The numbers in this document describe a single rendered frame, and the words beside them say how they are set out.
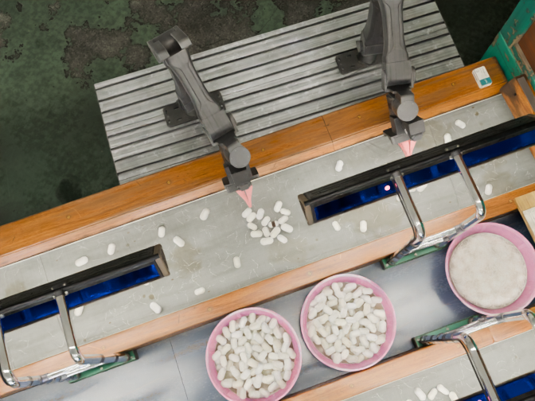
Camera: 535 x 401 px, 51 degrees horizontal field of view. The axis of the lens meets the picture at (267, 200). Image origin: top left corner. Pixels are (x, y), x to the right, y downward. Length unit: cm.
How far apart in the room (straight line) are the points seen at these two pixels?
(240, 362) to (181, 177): 57
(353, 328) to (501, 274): 46
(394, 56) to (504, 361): 89
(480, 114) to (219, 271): 94
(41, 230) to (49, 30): 144
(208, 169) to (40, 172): 118
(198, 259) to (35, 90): 149
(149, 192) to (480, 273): 100
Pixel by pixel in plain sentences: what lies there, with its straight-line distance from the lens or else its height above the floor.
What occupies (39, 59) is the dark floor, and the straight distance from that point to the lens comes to 296.
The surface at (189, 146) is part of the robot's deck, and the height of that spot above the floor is 67.
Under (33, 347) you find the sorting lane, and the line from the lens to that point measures 179.
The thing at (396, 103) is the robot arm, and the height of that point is 100.
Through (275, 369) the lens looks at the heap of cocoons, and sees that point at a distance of 165.
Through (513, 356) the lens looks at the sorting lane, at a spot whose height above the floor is 74.
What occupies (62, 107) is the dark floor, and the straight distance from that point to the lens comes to 280.
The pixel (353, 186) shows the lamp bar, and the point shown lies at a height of 111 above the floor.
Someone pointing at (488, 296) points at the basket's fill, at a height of 73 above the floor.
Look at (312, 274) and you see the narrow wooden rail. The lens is 162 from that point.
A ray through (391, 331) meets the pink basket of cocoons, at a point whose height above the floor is 75.
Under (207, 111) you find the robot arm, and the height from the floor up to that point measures 103.
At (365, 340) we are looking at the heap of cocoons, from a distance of 165.
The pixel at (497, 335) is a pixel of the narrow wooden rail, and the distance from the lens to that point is 171.
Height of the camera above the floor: 237
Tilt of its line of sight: 75 degrees down
